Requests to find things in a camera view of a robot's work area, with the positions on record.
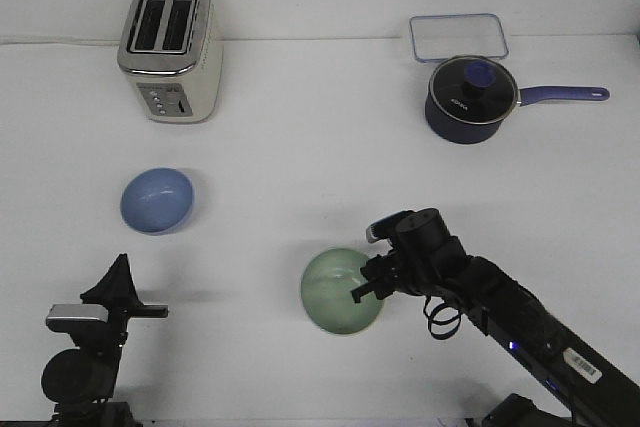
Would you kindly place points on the silver two-slot toaster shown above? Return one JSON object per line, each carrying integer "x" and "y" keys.
{"x": 171, "y": 52}

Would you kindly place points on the blue bowl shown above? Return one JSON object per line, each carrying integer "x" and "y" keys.
{"x": 157, "y": 201}

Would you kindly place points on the glass pot lid blue knob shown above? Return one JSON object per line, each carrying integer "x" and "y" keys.
{"x": 474, "y": 90}

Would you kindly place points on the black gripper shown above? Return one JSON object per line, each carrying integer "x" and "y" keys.
{"x": 423, "y": 260}
{"x": 115, "y": 284}

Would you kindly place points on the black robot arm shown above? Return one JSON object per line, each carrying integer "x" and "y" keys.
{"x": 584, "y": 381}
{"x": 81, "y": 380}

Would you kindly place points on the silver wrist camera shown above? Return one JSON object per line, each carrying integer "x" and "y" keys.
{"x": 65, "y": 318}
{"x": 384, "y": 228}

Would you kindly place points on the dark blue saucepan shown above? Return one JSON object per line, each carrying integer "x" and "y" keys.
{"x": 464, "y": 133}

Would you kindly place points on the green bowl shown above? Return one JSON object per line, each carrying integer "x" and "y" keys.
{"x": 325, "y": 290}

